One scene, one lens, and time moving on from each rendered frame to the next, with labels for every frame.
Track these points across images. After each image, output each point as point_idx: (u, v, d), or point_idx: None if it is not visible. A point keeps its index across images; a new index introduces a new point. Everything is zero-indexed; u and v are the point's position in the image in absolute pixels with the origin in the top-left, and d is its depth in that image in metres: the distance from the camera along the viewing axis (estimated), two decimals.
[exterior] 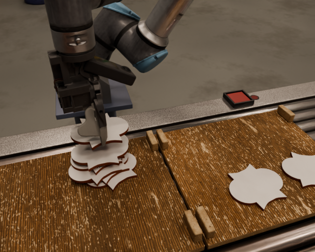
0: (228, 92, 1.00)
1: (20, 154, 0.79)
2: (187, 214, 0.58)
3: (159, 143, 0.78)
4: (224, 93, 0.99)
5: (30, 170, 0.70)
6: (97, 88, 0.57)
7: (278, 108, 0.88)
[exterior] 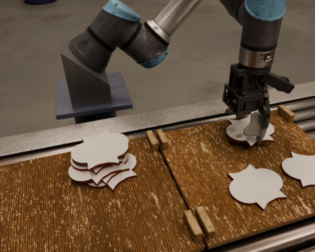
0: None
1: (20, 154, 0.79)
2: (187, 214, 0.58)
3: (159, 143, 0.78)
4: None
5: (30, 170, 0.70)
6: (267, 96, 0.68)
7: (278, 108, 0.88)
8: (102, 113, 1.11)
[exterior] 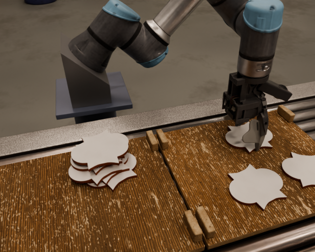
0: None
1: (20, 154, 0.79)
2: (187, 214, 0.58)
3: (159, 143, 0.77)
4: None
5: (30, 170, 0.70)
6: (265, 104, 0.69)
7: (278, 108, 0.88)
8: (102, 113, 1.11)
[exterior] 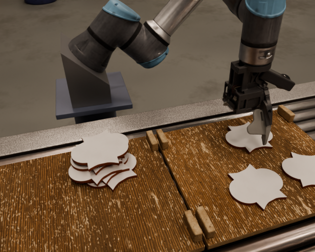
0: None
1: (20, 154, 0.79)
2: (187, 214, 0.58)
3: (159, 143, 0.77)
4: None
5: (30, 170, 0.70)
6: (267, 93, 0.67)
7: (278, 108, 0.88)
8: (102, 113, 1.11)
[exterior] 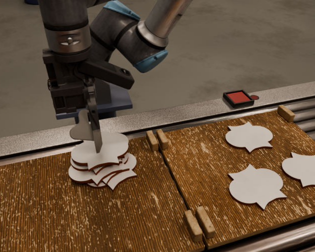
0: (228, 92, 1.00)
1: (20, 154, 0.79)
2: (187, 214, 0.58)
3: (159, 143, 0.77)
4: (224, 93, 0.99)
5: (30, 170, 0.70)
6: (91, 90, 0.55)
7: (278, 108, 0.88)
8: (102, 113, 1.11)
